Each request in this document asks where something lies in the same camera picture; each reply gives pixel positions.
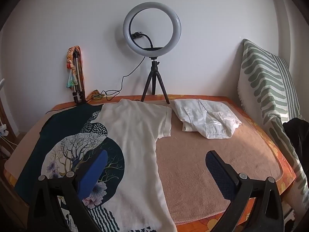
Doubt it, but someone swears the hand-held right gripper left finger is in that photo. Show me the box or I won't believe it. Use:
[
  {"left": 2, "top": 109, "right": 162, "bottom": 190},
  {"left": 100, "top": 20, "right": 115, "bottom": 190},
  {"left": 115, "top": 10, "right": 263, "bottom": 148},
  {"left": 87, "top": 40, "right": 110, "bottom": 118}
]
[{"left": 28, "top": 149, "right": 108, "bottom": 232}]

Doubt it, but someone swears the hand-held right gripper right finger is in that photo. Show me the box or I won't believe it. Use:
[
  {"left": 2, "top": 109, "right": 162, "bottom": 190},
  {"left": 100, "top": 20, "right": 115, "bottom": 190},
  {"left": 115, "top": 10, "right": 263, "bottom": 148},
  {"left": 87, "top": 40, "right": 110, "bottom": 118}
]
[{"left": 205, "top": 150, "right": 290, "bottom": 232}]

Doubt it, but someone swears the teal and white printed T-shirt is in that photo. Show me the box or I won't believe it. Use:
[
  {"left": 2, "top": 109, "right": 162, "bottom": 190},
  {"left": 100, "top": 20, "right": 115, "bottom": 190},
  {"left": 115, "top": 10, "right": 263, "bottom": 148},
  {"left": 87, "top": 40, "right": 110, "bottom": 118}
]
[{"left": 13, "top": 99, "right": 178, "bottom": 232}]

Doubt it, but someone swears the beige blanket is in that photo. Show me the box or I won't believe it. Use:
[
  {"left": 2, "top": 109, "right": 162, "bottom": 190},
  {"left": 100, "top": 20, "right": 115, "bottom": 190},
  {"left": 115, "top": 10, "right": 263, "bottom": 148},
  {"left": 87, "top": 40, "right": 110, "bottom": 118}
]
[{"left": 5, "top": 99, "right": 283, "bottom": 225}]

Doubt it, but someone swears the orange floral bedsheet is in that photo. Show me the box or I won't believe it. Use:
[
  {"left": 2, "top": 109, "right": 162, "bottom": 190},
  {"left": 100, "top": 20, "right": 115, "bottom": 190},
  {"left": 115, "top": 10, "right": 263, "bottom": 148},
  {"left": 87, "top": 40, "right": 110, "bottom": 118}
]
[{"left": 3, "top": 94, "right": 297, "bottom": 232}]

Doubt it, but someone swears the white folded shirt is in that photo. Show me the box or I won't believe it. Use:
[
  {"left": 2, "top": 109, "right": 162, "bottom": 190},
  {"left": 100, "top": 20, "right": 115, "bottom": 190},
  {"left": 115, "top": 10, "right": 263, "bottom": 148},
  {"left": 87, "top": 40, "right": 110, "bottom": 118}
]
[{"left": 173, "top": 99, "right": 242, "bottom": 140}]

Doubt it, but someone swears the dark cloth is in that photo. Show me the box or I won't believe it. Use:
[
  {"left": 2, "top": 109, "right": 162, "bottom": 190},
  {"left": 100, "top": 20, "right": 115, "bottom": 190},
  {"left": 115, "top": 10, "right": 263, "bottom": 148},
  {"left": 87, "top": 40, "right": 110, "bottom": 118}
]
[{"left": 282, "top": 117, "right": 309, "bottom": 174}]

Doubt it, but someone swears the silver tripod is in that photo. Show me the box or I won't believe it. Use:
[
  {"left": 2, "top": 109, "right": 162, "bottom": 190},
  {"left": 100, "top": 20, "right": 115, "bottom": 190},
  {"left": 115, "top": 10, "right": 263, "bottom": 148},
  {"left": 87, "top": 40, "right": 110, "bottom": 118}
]
[{"left": 72, "top": 49, "right": 87, "bottom": 105}]

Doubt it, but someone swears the colourful floral scarf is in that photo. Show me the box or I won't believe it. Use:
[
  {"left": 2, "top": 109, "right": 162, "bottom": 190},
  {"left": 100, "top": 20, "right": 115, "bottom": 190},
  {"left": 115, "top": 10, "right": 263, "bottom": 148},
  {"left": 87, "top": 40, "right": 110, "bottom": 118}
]
[{"left": 65, "top": 45, "right": 106, "bottom": 101}]

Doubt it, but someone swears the green striped pillow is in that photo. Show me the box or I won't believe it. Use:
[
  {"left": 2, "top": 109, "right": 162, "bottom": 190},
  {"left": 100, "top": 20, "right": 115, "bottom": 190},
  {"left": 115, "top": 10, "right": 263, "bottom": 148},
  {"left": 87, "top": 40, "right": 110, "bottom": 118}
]
[{"left": 238, "top": 39, "right": 309, "bottom": 213}]

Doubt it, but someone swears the black mini tripod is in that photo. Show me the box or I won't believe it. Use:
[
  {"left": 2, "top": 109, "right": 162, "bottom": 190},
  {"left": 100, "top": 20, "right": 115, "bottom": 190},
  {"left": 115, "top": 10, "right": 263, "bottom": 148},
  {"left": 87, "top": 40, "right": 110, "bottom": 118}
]
[{"left": 140, "top": 57, "right": 171, "bottom": 104}]

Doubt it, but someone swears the white power cable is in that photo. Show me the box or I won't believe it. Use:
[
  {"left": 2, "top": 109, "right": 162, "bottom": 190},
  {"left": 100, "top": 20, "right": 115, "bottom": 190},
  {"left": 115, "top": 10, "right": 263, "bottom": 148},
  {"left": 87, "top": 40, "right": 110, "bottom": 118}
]
[{"left": 0, "top": 135, "right": 18, "bottom": 160}]

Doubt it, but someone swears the black cable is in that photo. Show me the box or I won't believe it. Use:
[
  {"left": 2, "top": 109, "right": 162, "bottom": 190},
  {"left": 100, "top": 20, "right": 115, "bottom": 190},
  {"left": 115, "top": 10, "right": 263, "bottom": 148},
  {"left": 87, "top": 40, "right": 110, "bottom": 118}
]
[{"left": 46, "top": 55, "right": 146, "bottom": 114}]

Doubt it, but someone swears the white ring light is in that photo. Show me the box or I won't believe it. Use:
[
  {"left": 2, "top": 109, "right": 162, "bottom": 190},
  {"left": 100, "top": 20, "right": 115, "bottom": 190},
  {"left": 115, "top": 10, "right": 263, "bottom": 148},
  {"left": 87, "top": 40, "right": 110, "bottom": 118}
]
[{"left": 123, "top": 1, "right": 181, "bottom": 52}]

